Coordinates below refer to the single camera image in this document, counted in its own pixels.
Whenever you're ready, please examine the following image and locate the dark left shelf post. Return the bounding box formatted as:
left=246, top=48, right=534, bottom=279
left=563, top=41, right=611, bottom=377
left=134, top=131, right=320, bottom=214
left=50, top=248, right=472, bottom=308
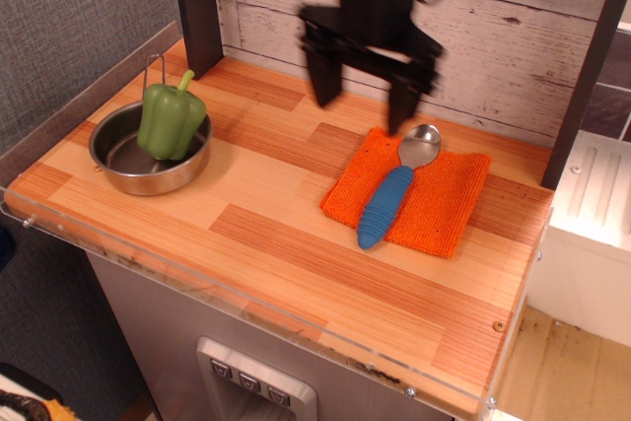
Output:
left=177, top=0, right=224, bottom=80

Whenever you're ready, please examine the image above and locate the green toy bell pepper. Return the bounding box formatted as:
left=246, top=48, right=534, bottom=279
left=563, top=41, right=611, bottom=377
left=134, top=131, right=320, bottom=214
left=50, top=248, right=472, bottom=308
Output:
left=137, top=70, right=207, bottom=161

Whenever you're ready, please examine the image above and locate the small steel pot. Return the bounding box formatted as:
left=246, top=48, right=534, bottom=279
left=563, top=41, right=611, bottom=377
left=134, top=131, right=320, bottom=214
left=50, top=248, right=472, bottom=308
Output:
left=89, top=76, right=213, bottom=196

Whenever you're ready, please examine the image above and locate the orange knitted towel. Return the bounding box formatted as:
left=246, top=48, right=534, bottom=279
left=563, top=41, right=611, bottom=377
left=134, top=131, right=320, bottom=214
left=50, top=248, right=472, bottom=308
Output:
left=319, top=127, right=492, bottom=258

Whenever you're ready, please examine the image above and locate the dark right shelf post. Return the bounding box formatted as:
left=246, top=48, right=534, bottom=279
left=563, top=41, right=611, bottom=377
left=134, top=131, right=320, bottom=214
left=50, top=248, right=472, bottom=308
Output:
left=540, top=0, right=627, bottom=190

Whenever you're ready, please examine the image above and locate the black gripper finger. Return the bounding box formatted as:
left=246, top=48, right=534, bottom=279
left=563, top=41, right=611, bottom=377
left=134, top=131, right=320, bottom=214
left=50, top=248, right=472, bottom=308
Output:
left=388, top=58, right=437, bottom=135
left=303, top=38, right=342, bottom=107

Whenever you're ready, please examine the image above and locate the clear acrylic table guard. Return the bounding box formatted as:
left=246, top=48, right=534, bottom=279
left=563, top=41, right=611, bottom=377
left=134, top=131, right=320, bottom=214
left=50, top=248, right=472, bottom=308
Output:
left=5, top=176, right=552, bottom=420

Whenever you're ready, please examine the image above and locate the white toy sink unit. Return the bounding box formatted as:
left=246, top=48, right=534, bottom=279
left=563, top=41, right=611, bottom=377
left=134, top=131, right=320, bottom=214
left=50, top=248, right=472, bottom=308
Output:
left=526, top=131, right=630, bottom=345

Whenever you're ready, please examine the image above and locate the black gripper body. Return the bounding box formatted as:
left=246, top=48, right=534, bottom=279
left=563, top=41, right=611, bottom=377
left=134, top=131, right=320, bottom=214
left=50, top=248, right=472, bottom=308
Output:
left=299, top=0, right=443, bottom=66

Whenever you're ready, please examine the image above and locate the yellow black object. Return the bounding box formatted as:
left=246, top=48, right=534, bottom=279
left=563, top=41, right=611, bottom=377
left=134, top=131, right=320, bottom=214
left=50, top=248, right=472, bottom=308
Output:
left=1, top=390, right=77, bottom=421

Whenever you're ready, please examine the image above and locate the grey toy fridge cabinet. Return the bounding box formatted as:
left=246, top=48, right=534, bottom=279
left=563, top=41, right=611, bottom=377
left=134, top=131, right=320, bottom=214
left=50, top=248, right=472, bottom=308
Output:
left=88, top=254, right=449, bottom=420

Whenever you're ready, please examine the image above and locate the silver dispenser button panel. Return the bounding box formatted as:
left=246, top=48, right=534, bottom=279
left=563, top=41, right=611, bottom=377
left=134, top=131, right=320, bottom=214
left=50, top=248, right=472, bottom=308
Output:
left=196, top=337, right=318, bottom=420

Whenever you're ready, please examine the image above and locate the blue handled metal spoon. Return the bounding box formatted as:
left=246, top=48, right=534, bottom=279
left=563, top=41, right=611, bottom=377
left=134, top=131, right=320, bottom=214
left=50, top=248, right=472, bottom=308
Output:
left=357, top=124, right=441, bottom=249

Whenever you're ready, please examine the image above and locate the dark shelf post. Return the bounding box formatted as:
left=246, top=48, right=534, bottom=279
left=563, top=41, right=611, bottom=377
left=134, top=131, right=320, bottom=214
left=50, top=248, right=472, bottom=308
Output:
left=540, top=0, right=627, bottom=190
left=177, top=0, right=224, bottom=80

